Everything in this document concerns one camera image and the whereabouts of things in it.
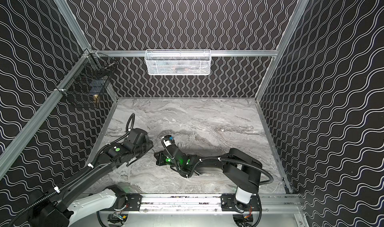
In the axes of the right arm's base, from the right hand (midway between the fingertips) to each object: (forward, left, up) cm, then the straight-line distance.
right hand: (154, 156), depth 79 cm
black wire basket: (+42, +47, +18) cm, 65 cm away
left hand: (+5, -1, +5) cm, 7 cm away
